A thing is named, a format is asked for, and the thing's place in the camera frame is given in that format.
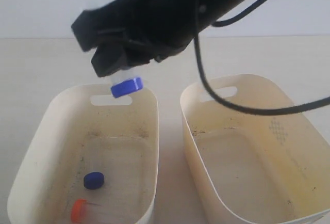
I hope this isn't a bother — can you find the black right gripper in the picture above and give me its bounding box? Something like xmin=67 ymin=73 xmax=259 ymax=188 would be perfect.
xmin=71 ymin=0 xmax=196 ymax=77

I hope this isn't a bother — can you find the cream plastic bin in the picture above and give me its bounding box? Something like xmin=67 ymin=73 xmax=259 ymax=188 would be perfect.
xmin=7 ymin=84 xmax=159 ymax=223
xmin=180 ymin=83 xmax=329 ymax=223

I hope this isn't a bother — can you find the black cable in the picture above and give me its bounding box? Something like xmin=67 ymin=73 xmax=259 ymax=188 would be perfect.
xmin=193 ymin=0 xmax=330 ymax=116

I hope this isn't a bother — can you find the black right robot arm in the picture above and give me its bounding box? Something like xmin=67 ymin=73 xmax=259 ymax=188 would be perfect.
xmin=71 ymin=0 xmax=266 ymax=77

